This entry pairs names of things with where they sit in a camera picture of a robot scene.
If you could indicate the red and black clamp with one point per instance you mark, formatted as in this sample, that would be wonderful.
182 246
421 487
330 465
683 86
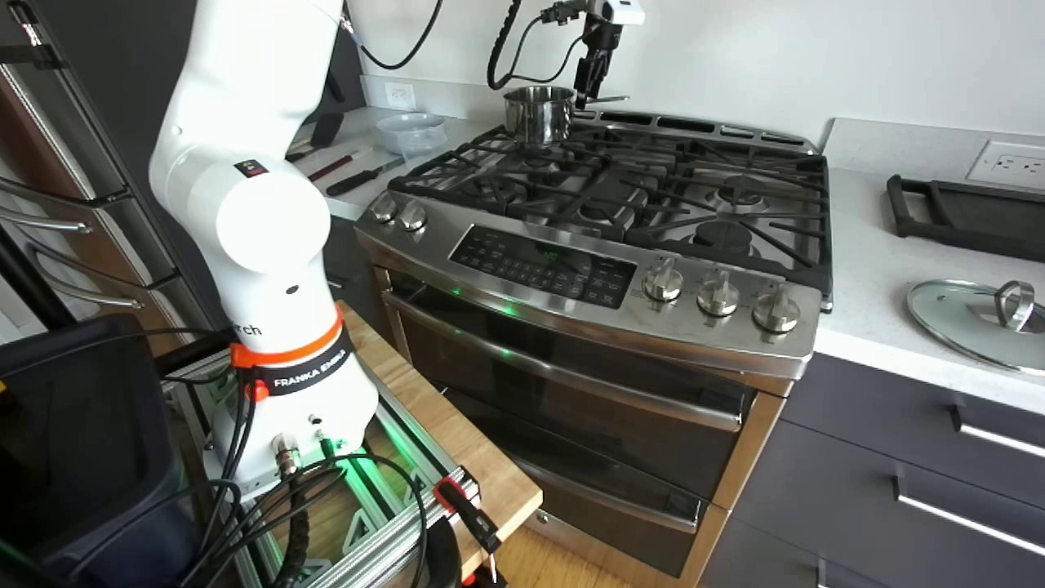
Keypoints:
469 512

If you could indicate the deep dark grey drawer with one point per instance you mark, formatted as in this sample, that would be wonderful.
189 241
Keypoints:
805 512

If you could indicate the wooden board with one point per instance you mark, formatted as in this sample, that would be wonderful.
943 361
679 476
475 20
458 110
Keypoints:
477 459

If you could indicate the silver pot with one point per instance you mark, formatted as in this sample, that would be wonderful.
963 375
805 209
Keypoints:
541 118

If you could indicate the shallow dark grey drawer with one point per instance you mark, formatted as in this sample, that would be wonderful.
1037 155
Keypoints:
869 420

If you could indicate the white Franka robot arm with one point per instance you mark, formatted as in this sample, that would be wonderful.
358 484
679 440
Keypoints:
251 218

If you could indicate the black bin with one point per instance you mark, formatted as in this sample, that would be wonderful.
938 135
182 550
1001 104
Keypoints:
85 459

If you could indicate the silver stove knob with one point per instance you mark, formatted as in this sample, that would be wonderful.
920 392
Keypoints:
777 311
663 282
716 297
414 218
383 206

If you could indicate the black stove grate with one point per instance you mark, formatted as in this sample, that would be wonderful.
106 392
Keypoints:
609 191

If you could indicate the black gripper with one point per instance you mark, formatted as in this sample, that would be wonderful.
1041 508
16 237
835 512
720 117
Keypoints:
606 42

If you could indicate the black oven control panel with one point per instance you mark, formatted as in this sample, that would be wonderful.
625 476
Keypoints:
543 267

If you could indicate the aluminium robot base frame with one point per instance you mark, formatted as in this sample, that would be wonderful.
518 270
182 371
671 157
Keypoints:
372 544

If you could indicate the white double wall outlet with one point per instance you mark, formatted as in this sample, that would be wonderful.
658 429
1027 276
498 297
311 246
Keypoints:
1006 166

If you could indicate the wooden drawer unit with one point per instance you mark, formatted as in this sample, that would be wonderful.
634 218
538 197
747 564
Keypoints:
68 218

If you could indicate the glass pot lid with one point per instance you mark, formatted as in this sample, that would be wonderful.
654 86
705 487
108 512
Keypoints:
958 322

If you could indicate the stainless steel gas range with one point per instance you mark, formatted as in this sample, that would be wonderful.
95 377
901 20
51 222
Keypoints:
565 361

